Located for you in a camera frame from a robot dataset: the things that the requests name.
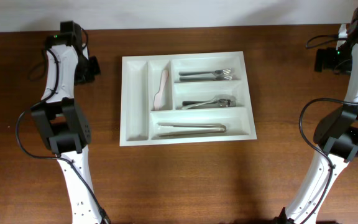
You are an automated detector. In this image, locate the pink handled utensil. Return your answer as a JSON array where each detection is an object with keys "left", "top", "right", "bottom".
[{"left": 154, "top": 69, "right": 169, "bottom": 111}]

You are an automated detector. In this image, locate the dark metal knife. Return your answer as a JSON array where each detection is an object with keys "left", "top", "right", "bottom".
[
  {"left": 158, "top": 128, "right": 226, "bottom": 137},
  {"left": 158, "top": 123, "right": 226, "bottom": 129}
]

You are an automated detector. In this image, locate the metal fork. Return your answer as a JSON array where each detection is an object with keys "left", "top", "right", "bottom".
[
  {"left": 179, "top": 68, "right": 234, "bottom": 77},
  {"left": 180, "top": 75, "right": 235, "bottom": 82}
]

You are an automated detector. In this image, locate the large metal spoon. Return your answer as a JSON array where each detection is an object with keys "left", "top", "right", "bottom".
[
  {"left": 182, "top": 98, "right": 237, "bottom": 110},
  {"left": 181, "top": 95, "right": 237, "bottom": 110}
]

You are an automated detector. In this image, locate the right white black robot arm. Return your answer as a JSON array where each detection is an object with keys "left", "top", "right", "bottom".
[{"left": 272, "top": 8, "right": 358, "bottom": 223}]

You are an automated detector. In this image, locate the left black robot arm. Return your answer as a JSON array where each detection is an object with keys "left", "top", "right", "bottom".
[{"left": 30, "top": 21, "right": 110, "bottom": 223}]

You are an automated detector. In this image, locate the white plastic cutlery tray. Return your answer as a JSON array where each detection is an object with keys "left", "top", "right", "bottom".
[{"left": 120, "top": 52, "right": 257, "bottom": 146}]

